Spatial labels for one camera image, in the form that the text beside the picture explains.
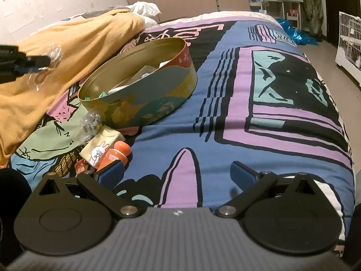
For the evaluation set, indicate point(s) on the clear plastic wrapper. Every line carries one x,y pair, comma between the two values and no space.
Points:
53,55
90,127

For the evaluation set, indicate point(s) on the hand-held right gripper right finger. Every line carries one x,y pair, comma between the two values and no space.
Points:
242,174

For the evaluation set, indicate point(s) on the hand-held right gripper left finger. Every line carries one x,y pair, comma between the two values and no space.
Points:
111,173

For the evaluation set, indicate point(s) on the yellow blanket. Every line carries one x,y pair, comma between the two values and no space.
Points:
70,48

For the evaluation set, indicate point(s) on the white cloth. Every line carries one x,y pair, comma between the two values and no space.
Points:
143,8

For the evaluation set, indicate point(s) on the green jacket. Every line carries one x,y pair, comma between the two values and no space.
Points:
313,5

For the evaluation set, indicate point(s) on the orange bottle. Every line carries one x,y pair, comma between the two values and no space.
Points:
118,151

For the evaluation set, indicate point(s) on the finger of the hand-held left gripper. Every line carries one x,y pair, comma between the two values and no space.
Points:
14,72
38,60

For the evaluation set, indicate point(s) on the round gold tin container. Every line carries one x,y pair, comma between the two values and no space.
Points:
158,101

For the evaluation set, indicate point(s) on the clear bag of white pads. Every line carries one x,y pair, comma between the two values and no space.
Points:
143,70

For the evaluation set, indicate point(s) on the printed blanket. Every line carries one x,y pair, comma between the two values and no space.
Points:
253,146

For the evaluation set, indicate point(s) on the blue plastic bag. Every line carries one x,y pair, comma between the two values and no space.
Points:
299,36

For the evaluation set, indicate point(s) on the rabbit print tissue pack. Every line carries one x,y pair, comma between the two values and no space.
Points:
98,149

